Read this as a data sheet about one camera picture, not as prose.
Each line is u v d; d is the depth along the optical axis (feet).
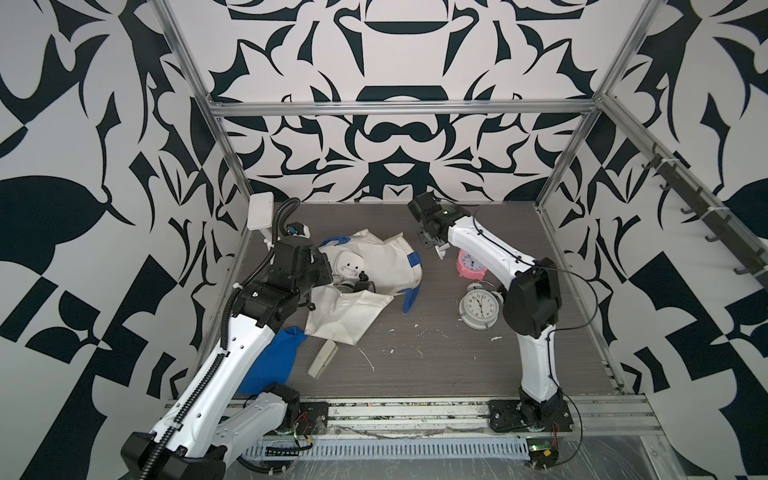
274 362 2.67
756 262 1.65
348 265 3.13
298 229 2.09
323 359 2.64
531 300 1.72
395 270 3.07
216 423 1.33
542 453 2.34
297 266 1.76
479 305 2.93
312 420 2.43
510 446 2.34
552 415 2.28
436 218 2.20
